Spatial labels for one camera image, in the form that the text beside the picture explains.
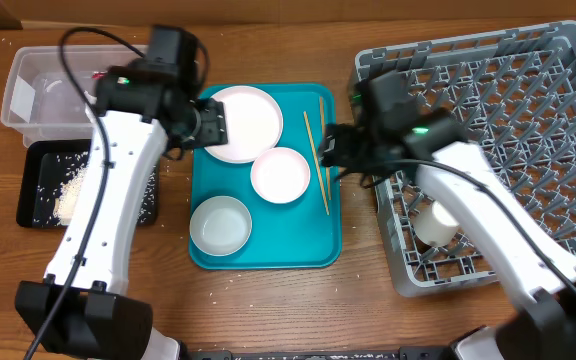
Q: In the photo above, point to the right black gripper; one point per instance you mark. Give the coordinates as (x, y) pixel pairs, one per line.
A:
(342, 144)

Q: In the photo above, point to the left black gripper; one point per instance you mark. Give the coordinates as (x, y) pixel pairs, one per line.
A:
(215, 130)

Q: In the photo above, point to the pink bowl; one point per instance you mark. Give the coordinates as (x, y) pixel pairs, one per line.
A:
(280, 175)

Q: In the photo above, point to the white paper cup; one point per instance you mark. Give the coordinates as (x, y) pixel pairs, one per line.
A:
(435, 226)

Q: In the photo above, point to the grey bowl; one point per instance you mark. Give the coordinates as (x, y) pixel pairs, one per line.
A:
(220, 226)

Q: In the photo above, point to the red snack wrapper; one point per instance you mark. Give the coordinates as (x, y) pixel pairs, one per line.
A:
(98, 75)

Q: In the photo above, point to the rice pile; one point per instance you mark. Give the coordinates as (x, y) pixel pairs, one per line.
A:
(70, 192)

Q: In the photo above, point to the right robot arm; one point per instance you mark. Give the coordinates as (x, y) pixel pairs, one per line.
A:
(391, 134)

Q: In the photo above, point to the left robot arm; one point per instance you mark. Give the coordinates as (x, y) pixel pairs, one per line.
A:
(141, 111)

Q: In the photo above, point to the grey dishwasher rack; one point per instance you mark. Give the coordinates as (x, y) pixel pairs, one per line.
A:
(515, 93)

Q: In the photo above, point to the large white plate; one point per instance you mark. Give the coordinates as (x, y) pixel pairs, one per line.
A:
(254, 124)

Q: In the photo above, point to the right wooden chopstick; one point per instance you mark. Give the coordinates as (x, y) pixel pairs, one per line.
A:
(323, 129)

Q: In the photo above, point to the wooden chopstick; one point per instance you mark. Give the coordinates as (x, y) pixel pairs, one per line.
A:
(323, 129)
(316, 162)

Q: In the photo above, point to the left wooden chopstick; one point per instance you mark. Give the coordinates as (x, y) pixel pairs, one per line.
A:
(316, 162)

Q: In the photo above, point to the teal serving tray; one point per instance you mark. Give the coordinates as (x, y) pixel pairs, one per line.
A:
(295, 235)

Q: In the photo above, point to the clear plastic bin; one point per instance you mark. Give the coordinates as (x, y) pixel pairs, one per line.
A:
(40, 103)

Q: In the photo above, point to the black plastic tray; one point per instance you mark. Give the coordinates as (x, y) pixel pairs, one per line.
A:
(31, 173)

